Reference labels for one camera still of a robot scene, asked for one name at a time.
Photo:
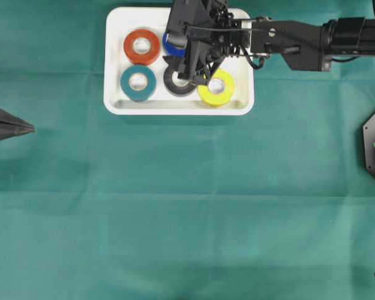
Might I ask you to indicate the red tape roll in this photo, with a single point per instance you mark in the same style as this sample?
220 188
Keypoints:
142 46

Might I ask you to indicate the black tape roll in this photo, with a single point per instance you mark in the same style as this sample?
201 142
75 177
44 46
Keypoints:
172 85

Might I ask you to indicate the teal tape roll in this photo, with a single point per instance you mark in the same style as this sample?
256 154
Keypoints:
138 83

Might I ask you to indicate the blue tape roll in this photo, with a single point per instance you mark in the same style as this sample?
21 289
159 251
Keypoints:
170 49

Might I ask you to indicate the white plastic case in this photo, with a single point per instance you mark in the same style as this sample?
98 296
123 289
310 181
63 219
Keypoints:
125 19

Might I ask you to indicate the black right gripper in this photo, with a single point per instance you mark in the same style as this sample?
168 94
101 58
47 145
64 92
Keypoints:
214 35

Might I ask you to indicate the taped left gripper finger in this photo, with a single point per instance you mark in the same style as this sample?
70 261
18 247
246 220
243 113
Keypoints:
10 130
8 118

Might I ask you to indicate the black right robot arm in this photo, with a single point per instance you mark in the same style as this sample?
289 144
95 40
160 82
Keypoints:
306 47

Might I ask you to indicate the yellow tape roll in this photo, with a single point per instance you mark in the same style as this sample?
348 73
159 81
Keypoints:
219 90

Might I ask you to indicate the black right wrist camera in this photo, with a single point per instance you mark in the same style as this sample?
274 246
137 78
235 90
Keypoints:
182 13

